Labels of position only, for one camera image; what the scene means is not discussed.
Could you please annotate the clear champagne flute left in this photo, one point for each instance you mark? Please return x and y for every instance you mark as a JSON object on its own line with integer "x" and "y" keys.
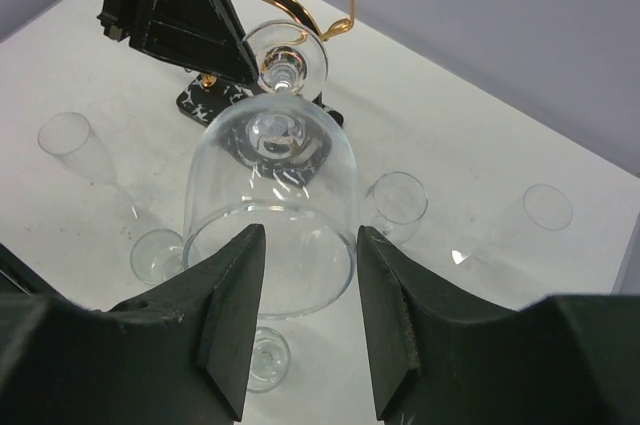
{"x": 70, "y": 138}

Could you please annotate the short clear glass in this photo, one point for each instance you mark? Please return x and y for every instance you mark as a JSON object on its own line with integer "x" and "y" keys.
{"x": 157, "y": 256}
{"x": 270, "y": 360}

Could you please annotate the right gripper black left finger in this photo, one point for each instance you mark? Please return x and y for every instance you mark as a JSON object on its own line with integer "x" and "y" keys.
{"x": 178, "y": 353}

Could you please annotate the gold wine glass rack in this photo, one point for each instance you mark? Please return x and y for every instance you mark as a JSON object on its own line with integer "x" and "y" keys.
{"x": 208, "y": 95}

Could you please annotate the short clear glass left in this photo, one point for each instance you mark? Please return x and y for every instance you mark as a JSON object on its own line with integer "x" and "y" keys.
{"x": 157, "y": 256}

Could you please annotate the clear wine glass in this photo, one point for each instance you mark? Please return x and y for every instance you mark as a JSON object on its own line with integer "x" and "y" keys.
{"x": 277, "y": 159}
{"x": 395, "y": 204}

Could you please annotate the clear champagne flute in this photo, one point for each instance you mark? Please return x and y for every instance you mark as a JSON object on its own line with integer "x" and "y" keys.
{"x": 70, "y": 138}
{"x": 505, "y": 249}

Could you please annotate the short clear glass right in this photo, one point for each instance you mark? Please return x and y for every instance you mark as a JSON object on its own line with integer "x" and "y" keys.
{"x": 270, "y": 360}

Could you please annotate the clear champagne flute right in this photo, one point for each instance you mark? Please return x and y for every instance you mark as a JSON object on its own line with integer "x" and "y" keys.
{"x": 505, "y": 249}

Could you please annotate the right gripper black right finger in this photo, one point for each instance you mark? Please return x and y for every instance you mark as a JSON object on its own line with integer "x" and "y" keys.
{"x": 440, "y": 355}

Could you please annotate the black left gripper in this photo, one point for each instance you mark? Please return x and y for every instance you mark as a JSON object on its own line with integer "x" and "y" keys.
{"x": 201, "y": 35}

